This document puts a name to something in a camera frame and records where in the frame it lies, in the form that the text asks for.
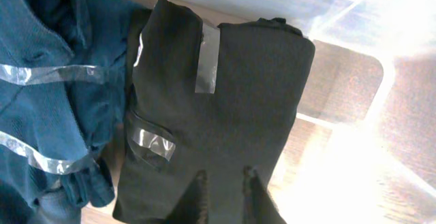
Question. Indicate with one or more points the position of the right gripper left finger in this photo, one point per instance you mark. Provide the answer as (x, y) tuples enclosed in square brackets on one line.
[(192, 207)]

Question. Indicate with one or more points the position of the clear plastic storage container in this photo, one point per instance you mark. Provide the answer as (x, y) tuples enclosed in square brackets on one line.
[(362, 149)]

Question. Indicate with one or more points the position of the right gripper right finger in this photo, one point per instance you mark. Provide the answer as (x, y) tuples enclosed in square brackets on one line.
[(258, 207)]

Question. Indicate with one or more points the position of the large black garment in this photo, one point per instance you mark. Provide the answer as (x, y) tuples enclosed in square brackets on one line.
[(205, 99)]

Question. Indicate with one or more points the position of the teal garment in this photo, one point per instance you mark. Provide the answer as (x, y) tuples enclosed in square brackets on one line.
[(63, 68)]

